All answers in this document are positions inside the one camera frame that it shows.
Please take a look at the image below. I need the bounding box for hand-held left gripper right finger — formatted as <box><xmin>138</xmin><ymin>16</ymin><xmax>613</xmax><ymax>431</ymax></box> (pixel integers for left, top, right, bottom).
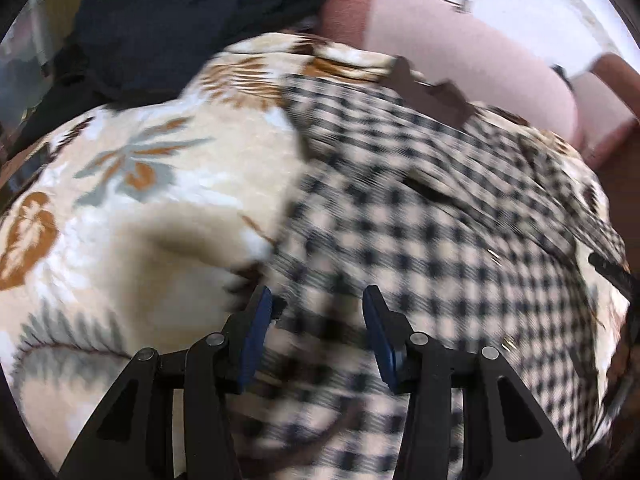
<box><xmin>362</xmin><ymin>285</ymin><xmax>584</xmax><ymax>480</ymax></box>

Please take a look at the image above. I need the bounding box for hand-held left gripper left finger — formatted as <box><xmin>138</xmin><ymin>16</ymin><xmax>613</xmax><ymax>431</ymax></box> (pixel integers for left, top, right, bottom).
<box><xmin>57</xmin><ymin>285</ymin><xmax>275</xmax><ymax>480</ymax></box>

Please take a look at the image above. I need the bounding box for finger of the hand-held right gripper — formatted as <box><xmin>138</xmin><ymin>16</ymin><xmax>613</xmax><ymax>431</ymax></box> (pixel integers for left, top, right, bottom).
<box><xmin>588</xmin><ymin>252</ymin><xmax>634</xmax><ymax>289</ymax></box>

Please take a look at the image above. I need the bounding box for black and beige checked shirt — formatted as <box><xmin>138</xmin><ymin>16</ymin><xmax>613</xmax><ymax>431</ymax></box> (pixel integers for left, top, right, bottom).
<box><xmin>220</xmin><ymin>72</ymin><xmax>632</xmax><ymax>480</ymax></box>

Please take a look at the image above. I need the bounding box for floral leaf print blanket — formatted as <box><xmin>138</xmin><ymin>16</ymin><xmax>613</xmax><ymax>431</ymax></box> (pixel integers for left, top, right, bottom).
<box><xmin>0</xmin><ymin>32</ymin><xmax>632</xmax><ymax>480</ymax></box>

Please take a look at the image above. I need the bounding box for brown cloth piece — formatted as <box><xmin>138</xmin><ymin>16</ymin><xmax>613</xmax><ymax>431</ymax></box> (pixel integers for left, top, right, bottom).
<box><xmin>387</xmin><ymin>56</ymin><xmax>479</xmax><ymax>131</ymax></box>

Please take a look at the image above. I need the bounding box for dark navy clothing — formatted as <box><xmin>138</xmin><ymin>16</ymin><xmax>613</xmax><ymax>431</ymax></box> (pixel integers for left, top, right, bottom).
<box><xmin>10</xmin><ymin>0</ymin><xmax>359</xmax><ymax>161</ymax></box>

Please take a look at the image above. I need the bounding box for wooden bed frame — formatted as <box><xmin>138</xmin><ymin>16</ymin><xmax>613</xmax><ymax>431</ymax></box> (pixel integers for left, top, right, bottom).
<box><xmin>575</xmin><ymin>52</ymin><xmax>640</xmax><ymax>173</ymax></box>

